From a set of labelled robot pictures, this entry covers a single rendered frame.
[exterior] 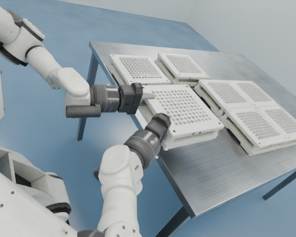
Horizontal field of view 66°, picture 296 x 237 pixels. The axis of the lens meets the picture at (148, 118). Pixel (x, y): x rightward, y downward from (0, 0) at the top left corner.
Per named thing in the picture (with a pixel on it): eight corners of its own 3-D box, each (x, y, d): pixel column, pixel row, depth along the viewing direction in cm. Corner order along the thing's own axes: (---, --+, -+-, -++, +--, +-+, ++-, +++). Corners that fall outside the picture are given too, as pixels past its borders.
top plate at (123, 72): (147, 59, 129) (149, 55, 128) (169, 85, 116) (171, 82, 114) (108, 57, 115) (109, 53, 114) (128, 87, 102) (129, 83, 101)
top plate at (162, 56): (187, 57, 150) (188, 54, 148) (208, 80, 136) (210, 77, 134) (156, 55, 137) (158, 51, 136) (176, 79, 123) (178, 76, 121)
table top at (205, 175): (240, 57, 217) (242, 53, 215) (348, 144, 156) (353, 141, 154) (88, 45, 135) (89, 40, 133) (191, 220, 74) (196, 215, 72)
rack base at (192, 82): (183, 64, 153) (185, 61, 151) (204, 86, 139) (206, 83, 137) (153, 62, 140) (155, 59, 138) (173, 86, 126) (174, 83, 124)
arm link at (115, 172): (128, 140, 55) (127, 174, 43) (139, 169, 58) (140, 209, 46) (103, 147, 55) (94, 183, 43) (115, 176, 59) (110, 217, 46)
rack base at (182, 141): (164, 150, 72) (167, 145, 70) (132, 99, 85) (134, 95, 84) (214, 138, 85) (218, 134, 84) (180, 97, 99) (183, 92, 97)
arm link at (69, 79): (89, 108, 71) (64, 81, 75) (94, 88, 65) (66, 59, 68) (72, 116, 67) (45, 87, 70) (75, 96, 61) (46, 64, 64)
